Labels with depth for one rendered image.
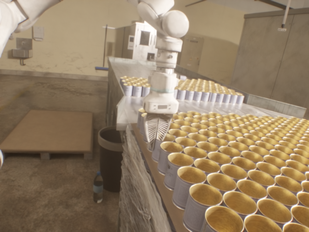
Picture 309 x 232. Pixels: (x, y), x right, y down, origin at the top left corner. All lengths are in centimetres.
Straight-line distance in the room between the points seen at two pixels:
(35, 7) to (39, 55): 686
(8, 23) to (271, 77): 376
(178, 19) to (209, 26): 788
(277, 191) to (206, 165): 18
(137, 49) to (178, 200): 564
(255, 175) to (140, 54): 562
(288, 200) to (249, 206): 12
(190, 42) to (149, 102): 712
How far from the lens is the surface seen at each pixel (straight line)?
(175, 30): 55
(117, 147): 185
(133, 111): 118
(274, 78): 391
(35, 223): 201
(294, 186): 63
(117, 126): 100
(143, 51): 604
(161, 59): 56
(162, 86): 56
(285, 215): 50
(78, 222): 195
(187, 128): 79
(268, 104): 198
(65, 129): 316
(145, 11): 55
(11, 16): 69
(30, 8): 80
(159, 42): 56
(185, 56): 760
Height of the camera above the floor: 146
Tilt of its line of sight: 19 degrees down
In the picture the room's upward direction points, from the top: 9 degrees clockwise
